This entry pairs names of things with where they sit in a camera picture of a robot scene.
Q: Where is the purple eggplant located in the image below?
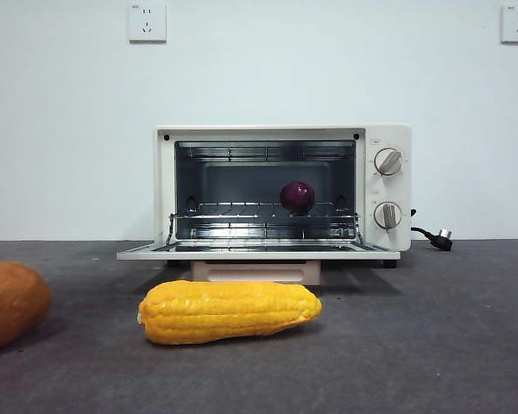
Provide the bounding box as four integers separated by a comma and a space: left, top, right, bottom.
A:
279, 180, 315, 214

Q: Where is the oven door with beige handle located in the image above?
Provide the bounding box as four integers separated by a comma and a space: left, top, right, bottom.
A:
116, 239, 401, 286

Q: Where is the white toaster oven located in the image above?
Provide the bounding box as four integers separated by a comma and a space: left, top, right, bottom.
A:
156, 123, 414, 271

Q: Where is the yellow corn cob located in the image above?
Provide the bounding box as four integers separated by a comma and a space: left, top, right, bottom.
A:
137, 279, 324, 345

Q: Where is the beige timer knob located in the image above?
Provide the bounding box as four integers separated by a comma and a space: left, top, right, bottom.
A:
373, 200, 403, 230

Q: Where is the beige temperature knob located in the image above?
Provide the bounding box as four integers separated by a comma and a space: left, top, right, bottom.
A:
373, 147, 404, 177

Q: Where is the brown potato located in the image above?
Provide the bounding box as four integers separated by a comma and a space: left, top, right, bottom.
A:
0, 260, 53, 354

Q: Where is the metal wire oven rack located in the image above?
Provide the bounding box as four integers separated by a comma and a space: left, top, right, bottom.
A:
168, 200, 363, 239

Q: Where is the black oven power cord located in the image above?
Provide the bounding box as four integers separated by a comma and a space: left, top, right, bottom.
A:
409, 208, 455, 251

